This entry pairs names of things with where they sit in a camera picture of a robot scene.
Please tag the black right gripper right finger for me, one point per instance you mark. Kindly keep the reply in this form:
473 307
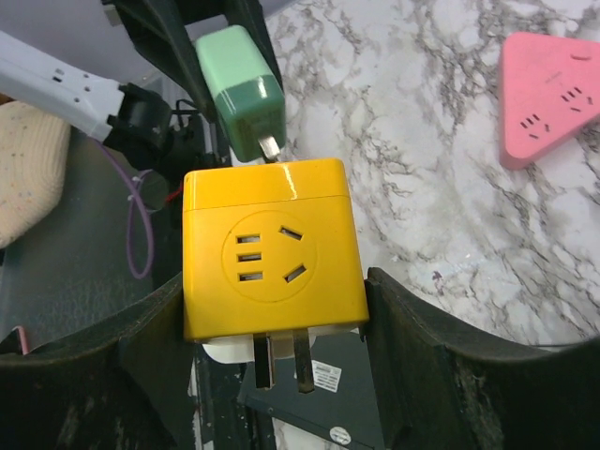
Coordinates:
441 383

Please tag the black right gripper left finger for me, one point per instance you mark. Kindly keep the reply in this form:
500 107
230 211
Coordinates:
121 383

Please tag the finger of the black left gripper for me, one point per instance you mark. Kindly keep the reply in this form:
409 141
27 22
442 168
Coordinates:
157 29
249 14

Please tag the green plug adapter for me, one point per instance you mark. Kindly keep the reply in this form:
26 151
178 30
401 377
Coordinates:
248 98

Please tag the yellow plug adapter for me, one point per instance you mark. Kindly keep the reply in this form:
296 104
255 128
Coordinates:
269 248

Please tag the pink power strip socket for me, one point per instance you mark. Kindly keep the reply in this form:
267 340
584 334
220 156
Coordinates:
549 91

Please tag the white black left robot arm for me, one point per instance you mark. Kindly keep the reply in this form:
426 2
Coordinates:
131 120

